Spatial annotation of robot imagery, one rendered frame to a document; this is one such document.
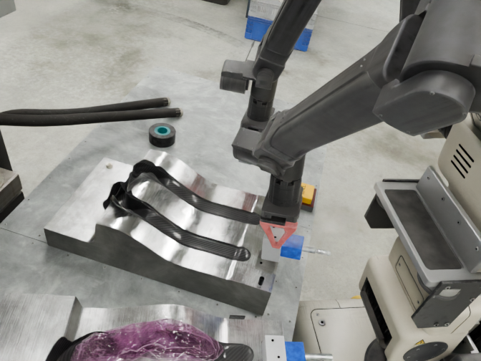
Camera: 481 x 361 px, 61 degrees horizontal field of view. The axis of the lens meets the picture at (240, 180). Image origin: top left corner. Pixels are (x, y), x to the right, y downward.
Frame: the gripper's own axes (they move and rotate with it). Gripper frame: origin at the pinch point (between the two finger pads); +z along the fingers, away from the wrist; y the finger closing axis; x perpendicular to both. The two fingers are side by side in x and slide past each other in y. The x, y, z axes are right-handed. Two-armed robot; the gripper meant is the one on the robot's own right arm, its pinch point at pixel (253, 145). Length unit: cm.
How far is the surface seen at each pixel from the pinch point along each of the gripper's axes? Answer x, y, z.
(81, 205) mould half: -32.8, 27.3, 8.5
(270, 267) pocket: 12.3, 28.4, 9.2
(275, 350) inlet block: 17, 47, 7
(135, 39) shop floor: -143, -225, 93
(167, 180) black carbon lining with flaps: -15.8, 17.6, 3.1
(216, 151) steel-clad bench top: -12.1, -12.2, 15.1
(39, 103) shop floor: -153, -107, 93
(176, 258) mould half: -6.8, 35.1, 6.6
